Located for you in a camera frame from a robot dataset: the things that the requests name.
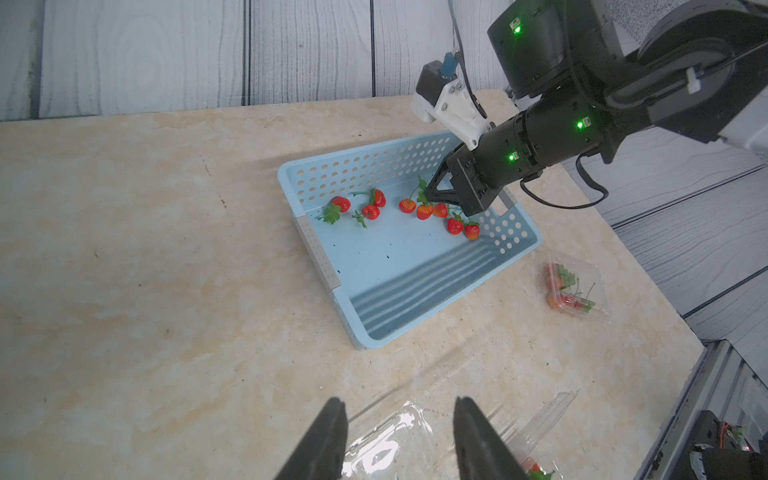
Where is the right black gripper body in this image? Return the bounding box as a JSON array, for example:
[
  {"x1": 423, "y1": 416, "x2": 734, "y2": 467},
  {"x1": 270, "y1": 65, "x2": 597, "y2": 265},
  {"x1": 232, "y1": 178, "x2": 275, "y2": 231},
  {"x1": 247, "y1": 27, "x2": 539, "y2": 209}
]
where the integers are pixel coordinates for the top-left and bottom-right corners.
[{"x1": 446, "y1": 1, "x2": 618, "y2": 215}]

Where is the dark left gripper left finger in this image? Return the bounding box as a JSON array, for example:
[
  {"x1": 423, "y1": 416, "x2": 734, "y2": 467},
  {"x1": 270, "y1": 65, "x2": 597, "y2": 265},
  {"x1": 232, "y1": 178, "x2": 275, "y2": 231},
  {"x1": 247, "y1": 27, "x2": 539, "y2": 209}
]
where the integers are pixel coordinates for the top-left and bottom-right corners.
[{"x1": 275, "y1": 397, "x2": 348, "y2": 480}]

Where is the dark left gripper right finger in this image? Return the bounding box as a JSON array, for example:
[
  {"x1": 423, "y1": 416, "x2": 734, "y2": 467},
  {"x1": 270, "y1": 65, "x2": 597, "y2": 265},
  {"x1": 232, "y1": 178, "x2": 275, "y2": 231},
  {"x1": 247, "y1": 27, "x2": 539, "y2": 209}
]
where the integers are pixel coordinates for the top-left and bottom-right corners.
[{"x1": 453, "y1": 397, "x2": 527, "y2": 480}]

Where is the clear clamshell container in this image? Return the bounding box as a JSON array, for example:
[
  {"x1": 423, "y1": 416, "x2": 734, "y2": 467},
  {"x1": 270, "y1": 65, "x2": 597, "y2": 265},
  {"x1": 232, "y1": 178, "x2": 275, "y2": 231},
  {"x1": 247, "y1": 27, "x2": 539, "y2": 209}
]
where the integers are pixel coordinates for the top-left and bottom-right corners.
[
  {"x1": 536, "y1": 250, "x2": 610, "y2": 321},
  {"x1": 341, "y1": 391, "x2": 577, "y2": 479}
]

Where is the light blue perforated basket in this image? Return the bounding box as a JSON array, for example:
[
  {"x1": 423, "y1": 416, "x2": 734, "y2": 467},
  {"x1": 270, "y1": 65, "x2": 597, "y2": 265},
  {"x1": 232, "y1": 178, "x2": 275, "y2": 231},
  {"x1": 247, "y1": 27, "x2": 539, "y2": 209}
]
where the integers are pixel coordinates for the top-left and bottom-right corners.
[{"x1": 277, "y1": 131, "x2": 542, "y2": 350}]

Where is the strawberry cluster right in basket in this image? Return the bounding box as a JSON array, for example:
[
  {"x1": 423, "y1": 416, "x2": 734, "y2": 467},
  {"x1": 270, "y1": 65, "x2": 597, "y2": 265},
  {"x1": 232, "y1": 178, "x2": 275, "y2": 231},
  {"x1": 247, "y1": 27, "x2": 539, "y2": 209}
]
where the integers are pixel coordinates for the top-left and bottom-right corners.
[{"x1": 398, "y1": 178, "x2": 481, "y2": 241}]

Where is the strawberry cluster in basket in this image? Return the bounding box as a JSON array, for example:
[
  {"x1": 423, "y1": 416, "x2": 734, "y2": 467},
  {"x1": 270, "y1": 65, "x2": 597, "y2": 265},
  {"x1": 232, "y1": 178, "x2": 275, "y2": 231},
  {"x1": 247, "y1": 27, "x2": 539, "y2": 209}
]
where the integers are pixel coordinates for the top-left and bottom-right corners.
[
  {"x1": 316, "y1": 188, "x2": 387, "y2": 228},
  {"x1": 398, "y1": 178, "x2": 481, "y2": 241}
]

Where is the strawberry cluster left in basket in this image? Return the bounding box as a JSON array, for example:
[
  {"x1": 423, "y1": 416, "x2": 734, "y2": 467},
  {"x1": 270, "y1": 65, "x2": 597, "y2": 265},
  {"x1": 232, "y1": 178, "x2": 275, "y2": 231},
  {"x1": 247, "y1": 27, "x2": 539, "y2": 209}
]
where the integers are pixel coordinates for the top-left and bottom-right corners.
[{"x1": 316, "y1": 188, "x2": 387, "y2": 228}]

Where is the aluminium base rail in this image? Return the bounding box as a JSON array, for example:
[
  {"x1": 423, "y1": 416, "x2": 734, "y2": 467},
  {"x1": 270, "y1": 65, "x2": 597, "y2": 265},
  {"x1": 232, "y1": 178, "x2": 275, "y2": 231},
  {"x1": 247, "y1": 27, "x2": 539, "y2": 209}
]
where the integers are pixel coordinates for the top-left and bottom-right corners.
[{"x1": 635, "y1": 340, "x2": 767, "y2": 479}]

